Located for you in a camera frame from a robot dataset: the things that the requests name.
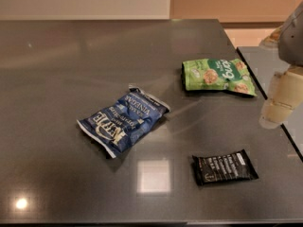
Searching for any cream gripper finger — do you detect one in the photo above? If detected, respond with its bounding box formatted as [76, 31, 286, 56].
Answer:
[259, 27, 281, 49]
[259, 65, 303, 129]

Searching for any black rxbar chocolate wrapper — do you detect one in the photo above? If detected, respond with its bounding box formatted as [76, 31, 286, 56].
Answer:
[192, 149, 258, 185]

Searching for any green snack pouch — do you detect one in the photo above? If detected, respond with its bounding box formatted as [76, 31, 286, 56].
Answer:
[182, 59, 256, 96]

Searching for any blue kettle chips bag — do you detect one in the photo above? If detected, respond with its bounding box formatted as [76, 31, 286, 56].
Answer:
[77, 85, 170, 158]

